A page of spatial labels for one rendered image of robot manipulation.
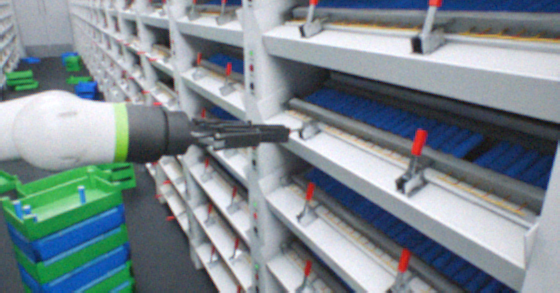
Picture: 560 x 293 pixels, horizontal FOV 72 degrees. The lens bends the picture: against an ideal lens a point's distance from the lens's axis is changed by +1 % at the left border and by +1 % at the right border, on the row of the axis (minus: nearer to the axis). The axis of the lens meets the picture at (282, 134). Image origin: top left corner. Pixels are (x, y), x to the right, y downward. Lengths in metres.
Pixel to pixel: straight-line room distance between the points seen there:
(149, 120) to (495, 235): 0.48
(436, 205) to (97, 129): 0.47
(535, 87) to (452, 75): 0.09
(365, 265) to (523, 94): 0.43
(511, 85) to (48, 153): 0.55
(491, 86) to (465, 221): 0.17
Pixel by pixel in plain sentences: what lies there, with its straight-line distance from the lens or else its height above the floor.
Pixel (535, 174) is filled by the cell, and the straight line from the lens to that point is 0.58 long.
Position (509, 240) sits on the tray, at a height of 0.91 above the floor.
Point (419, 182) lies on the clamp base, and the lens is 0.59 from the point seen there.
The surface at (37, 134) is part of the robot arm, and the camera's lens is 0.59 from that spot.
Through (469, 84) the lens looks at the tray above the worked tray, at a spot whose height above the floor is 1.08.
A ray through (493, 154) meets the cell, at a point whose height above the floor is 0.96.
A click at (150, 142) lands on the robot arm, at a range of 0.61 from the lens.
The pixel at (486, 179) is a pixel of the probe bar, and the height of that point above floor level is 0.95.
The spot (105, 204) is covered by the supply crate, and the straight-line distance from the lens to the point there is 1.48.
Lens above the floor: 1.17
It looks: 19 degrees down
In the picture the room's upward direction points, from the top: straight up
